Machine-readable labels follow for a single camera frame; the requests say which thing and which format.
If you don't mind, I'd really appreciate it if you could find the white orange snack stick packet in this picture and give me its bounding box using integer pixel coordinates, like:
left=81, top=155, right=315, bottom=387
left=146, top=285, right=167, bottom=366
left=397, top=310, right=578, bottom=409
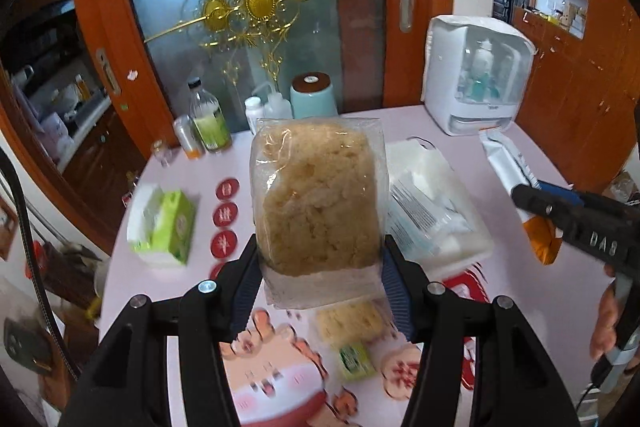
left=480, top=129, right=562, bottom=265

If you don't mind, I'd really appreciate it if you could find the light blue snack packet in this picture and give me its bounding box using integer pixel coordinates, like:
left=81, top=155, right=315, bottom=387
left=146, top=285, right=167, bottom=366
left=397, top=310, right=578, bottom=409
left=386, top=172, right=474, bottom=262

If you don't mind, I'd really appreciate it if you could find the clear bag rice crisp snack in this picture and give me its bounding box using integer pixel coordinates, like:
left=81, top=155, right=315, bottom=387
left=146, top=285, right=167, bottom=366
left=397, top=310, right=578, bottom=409
left=250, top=117, right=390, bottom=310

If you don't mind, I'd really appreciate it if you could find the person right hand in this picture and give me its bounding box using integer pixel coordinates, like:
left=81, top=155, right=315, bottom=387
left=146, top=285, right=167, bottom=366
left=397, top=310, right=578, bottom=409
left=589, top=283, right=620, bottom=360

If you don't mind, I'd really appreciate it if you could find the white plastic storage bin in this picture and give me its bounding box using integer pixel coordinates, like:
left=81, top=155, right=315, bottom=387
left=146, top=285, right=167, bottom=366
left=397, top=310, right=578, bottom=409
left=386, top=140, right=495, bottom=280

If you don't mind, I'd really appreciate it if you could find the white cosmetic storage cabinet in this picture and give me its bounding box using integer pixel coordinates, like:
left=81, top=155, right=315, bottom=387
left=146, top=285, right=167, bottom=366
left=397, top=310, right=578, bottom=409
left=421, top=15, right=536, bottom=135

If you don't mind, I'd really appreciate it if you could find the small green snack packet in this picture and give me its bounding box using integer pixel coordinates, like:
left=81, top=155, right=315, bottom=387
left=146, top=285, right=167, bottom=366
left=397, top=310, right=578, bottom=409
left=338, top=343, right=376, bottom=381

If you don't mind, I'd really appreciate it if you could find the green tissue box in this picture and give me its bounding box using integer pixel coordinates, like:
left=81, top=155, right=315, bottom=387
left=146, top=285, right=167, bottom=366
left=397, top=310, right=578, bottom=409
left=126, top=183, right=196, bottom=267

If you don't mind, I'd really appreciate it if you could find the tiny glass jar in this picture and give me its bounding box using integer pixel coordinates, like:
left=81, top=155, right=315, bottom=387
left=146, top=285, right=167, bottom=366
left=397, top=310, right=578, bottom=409
left=151, top=139, right=172, bottom=168

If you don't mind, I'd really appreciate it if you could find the pink cartoon tablecloth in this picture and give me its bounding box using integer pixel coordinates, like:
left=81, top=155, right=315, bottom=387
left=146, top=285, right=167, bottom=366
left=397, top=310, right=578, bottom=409
left=96, top=103, right=618, bottom=427

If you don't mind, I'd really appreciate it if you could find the orange capped small jar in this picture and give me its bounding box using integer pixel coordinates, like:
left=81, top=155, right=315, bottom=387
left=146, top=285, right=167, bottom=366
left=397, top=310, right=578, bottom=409
left=172, top=115, right=205, bottom=160

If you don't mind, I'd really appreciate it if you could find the teal canister brown lid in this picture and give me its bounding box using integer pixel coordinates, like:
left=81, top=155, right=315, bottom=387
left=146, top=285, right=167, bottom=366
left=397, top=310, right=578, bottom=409
left=290, top=72, right=338, bottom=119

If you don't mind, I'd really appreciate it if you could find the clear bottle green label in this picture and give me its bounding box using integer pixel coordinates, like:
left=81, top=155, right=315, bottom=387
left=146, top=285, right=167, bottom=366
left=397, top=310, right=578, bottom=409
left=188, top=77, right=232, bottom=152

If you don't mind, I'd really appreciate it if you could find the white squeeze bottle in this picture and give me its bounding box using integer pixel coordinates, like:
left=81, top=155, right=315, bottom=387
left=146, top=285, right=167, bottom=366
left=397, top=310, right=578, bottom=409
left=252, top=81, right=293, bottom=119

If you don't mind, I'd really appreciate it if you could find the small white pill bottle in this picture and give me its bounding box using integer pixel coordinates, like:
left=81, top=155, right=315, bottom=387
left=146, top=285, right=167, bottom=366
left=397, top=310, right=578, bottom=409
left=244, top=95, right=264, bottom=134

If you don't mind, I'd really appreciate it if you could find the wooden wall cabinet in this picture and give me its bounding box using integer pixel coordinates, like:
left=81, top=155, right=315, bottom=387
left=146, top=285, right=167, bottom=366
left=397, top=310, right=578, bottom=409
left=513, top=0, right=639, bottom=193

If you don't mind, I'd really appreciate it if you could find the black cable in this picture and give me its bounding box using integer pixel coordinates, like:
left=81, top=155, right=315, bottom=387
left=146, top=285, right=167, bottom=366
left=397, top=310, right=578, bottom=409
left=0, top=146, right=82, bottom=383

